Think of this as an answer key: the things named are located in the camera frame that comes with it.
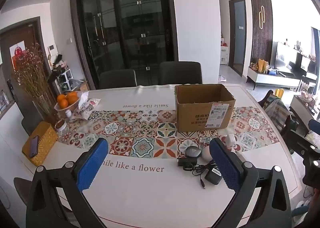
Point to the yellow woven box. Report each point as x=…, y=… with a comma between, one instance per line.
x=46, y=140

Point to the white charger plug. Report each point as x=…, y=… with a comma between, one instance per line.
x=231, y=139

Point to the pink round baby-face toy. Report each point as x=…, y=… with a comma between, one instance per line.
x=207, y=154

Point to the grey teardrop tape measure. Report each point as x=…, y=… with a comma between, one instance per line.
x=193, y=152

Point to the dark smartphone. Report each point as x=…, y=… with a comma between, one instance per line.
x=33, y=146

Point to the dark hallway door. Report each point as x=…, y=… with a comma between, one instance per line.
x=237, y=35

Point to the glass vase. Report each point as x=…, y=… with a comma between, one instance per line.
x=46, y=110

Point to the white fruit bowl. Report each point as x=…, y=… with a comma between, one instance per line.
x=71, y=107

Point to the white television cabinet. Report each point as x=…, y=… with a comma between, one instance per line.
x=272, y=79

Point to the wall intercom panel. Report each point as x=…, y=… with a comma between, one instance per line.
x=52, y=47

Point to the floral tissue pack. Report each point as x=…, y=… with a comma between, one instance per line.
x=86, y=106

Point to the white small cabinet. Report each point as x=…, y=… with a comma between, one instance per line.
x=224, y=54

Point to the dried flower bunch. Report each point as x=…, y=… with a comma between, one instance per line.
x=32, y=72

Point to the small white cup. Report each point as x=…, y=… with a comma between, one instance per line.
x=60, y=125

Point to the tile-patterned white tablecloth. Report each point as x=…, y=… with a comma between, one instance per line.
x=150, y=127

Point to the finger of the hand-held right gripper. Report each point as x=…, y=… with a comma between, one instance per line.
x=314, y=124
x=303, y=142

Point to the red door decoration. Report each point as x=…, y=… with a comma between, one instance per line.
x=18, y=55

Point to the dark grey dining chair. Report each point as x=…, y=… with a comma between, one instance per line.
x=117, y=79
x=180, y=72
x=30, y=125
x=22, y=189

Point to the black glass sliding door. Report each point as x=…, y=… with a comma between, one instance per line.
x=125, y=25

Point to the low coffee table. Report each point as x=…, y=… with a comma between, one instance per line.
x=303, y=107

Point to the brown entry door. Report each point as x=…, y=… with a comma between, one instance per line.
x=25, y=32

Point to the brown cardboard box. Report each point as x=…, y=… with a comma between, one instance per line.
x=195, y=115

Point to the dark slatted wall panel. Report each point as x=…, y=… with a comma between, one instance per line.
x=260, y=37

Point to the flat screen television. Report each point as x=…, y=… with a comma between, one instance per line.
x=287, y=57

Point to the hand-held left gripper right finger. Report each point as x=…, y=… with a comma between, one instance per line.
x=225, y=163

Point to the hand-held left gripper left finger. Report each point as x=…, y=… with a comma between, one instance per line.
x=92, y=165

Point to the white shoe rack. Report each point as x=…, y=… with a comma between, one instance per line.
x=63, y=77

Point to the striped cloth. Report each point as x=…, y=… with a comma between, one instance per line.
x=277, y=112

